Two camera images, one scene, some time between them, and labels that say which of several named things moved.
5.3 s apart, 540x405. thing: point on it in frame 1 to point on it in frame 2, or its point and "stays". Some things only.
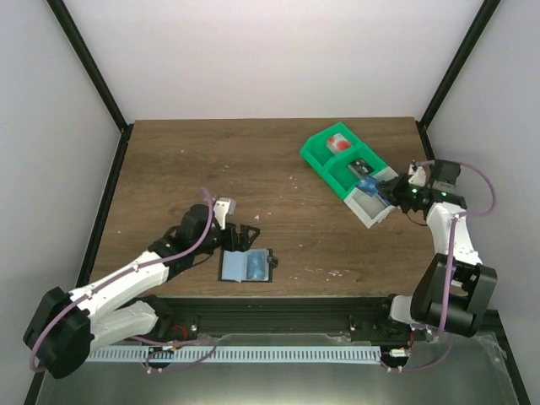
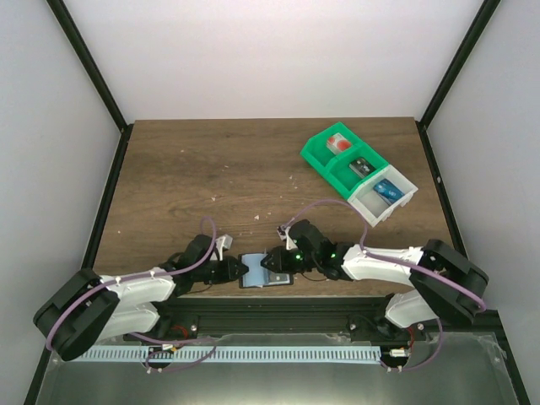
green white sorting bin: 344,159 stays
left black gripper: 244,243 to 231,264
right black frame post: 479,22 stays
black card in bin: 360,167 stays
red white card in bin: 337,143 stays
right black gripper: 393,187 to 280,264
